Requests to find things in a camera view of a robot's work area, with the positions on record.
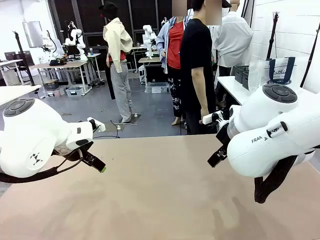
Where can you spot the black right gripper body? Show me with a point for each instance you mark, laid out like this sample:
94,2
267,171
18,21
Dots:
225,135

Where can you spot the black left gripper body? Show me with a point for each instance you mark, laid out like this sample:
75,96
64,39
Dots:
86,153

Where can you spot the person's right forearm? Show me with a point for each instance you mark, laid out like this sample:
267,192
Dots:
198,90

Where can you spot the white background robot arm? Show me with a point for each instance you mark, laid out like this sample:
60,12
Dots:
48,41
75,37
148,40

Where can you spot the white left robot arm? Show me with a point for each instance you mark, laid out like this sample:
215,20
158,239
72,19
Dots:
30,130

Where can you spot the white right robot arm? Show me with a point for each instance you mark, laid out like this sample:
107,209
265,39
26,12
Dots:
262,120

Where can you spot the person's right hand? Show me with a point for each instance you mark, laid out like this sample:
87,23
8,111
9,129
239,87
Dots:
203,115

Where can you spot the metal floor plate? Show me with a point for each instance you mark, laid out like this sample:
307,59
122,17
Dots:
113,127

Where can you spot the white side table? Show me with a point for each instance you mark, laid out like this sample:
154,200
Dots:
230,87

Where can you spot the dark grey plastic basket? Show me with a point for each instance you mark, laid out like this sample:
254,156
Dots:
241,71
246,83

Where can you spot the clear plastic storage box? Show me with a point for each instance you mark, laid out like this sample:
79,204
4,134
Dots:
156,88
74,91

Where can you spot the person in black t-shirt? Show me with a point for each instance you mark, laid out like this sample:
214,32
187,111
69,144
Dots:
195,50

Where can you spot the wooden top background table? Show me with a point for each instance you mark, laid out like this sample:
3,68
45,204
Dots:
60,65

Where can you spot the person in white shirt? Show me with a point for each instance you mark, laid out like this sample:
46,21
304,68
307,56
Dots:
232,42

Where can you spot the black cabinet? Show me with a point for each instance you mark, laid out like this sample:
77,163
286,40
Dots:
155,72

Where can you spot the person in red top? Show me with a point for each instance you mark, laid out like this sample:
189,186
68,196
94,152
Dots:
173,45

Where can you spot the small background robot table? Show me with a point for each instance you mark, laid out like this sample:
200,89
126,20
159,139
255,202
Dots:
150,60

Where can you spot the black tripod stand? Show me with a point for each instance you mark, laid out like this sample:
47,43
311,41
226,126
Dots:
310,60
23,57
272,37

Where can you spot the person in beige hoodie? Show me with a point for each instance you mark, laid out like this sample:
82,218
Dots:
117,40

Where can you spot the grey panel screen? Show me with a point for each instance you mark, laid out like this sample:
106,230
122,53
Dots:
32,33

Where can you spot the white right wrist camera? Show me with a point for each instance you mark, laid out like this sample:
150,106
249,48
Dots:
211,118

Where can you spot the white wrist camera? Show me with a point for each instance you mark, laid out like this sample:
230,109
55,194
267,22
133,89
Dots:
211,118
100,127

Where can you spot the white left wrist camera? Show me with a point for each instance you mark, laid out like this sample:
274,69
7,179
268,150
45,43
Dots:
100,127

